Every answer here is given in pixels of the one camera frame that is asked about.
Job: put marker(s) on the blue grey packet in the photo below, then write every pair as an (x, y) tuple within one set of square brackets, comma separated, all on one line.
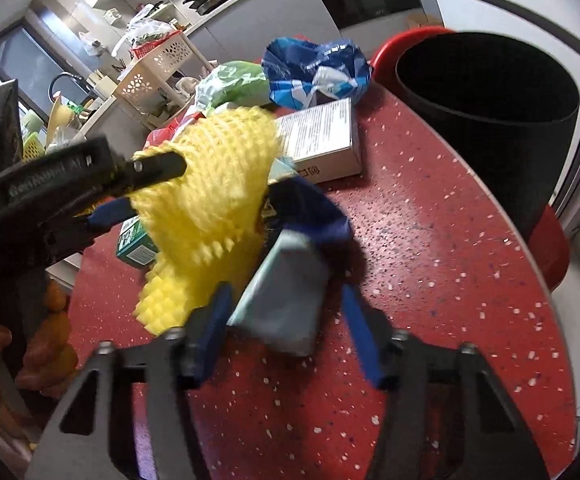
[(309, 237)]

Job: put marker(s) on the yellow foam fruit net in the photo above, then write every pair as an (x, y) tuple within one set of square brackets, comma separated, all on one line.
[(206, 224)]

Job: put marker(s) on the grey kitchen cabinets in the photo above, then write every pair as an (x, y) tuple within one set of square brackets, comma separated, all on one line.
[(242, 29)]

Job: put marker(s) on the brown cardboard box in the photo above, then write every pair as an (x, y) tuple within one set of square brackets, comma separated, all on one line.
[(421, 19)]

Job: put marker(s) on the plastic bag on rack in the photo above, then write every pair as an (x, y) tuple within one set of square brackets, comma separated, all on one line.
[(142, 30)]

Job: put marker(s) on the blue white plastic bag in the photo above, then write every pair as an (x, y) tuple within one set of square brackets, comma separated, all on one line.
[(299, 72)]

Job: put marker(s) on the green white carton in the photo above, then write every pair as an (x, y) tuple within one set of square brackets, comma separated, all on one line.
[(134, 246)]

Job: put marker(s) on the kitchen faucet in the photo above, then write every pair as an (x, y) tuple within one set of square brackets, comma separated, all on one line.
[(71, 86)]

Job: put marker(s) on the beige plastic storage rack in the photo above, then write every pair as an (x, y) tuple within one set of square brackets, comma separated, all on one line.
[(149, 76)]

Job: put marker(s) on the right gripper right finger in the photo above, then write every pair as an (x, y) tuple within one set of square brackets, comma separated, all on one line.
[(378, 350)]

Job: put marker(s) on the black trash bin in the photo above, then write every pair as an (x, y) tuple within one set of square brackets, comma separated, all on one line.
[(494, 120)]

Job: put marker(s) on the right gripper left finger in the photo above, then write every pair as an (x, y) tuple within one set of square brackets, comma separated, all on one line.
[(205, 331)]

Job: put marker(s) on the white cardboard box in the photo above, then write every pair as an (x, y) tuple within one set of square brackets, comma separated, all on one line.
[(322, 142)]

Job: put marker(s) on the green white plastic bag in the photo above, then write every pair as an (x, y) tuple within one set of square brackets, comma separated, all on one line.
[(237, 82)]

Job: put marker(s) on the red chair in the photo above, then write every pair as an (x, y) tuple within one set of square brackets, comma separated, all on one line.
[(544, 239)]

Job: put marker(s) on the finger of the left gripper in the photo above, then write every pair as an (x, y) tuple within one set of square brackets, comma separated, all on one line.
[(134, 175), (112, 213)]

